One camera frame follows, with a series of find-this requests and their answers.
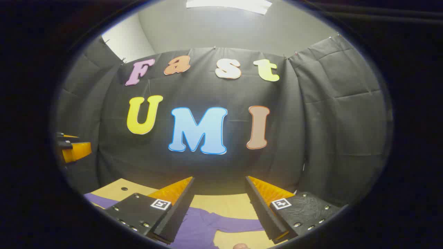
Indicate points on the white ceiling light panel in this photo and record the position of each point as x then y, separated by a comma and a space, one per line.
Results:
228, 5

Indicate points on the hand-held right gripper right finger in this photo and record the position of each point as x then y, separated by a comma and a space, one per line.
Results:
263, 211

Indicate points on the black backdrop cloth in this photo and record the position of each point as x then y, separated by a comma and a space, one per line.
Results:
311, 121

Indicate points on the purple shirt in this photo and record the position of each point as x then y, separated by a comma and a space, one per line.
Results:
204, 228

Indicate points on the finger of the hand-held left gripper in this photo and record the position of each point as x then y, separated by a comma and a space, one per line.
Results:
65, 136
78, 152

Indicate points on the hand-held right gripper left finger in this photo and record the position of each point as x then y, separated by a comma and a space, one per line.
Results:
180, 214

